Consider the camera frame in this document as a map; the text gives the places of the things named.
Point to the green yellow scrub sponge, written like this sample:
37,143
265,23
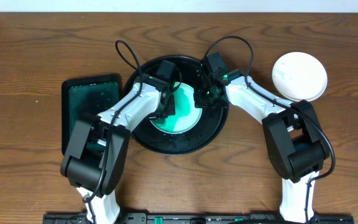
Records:
166,123

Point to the pale green plate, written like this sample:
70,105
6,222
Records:
186,112

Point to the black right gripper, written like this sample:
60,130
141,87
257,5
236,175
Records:
199,102

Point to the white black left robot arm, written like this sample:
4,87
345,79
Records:
96,151

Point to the round black tray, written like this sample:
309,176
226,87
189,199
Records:
207,128

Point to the dark green rectangular tray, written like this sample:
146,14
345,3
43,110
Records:
87,95

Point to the white plate smeared green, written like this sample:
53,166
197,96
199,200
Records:
299,76

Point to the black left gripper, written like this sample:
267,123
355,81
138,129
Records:
168,109

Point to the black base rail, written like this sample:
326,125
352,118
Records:
142,218

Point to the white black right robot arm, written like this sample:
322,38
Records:
296,145

